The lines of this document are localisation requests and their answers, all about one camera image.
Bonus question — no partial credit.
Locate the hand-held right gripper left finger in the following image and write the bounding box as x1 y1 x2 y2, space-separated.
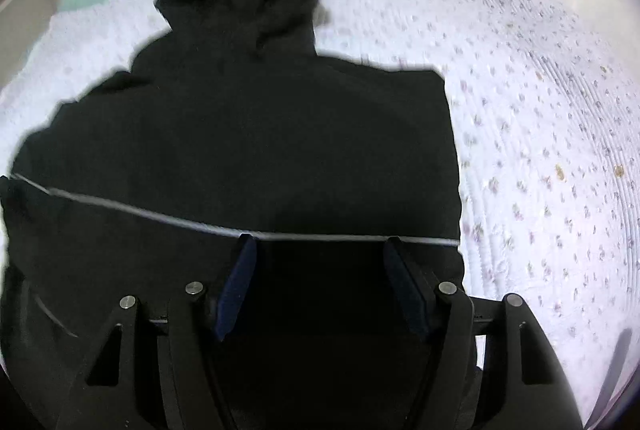
55 234 258 430

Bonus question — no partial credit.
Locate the floral quilted bedspread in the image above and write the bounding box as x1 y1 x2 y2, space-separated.
0 0 640 426

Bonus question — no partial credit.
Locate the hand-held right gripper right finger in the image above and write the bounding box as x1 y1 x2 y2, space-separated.
382 236 583 430

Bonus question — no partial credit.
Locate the black jacket with white piping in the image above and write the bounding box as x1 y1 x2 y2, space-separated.
0 0 483 430

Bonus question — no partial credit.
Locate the white bookshelf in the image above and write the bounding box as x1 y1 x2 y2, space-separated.
0 0 66 78

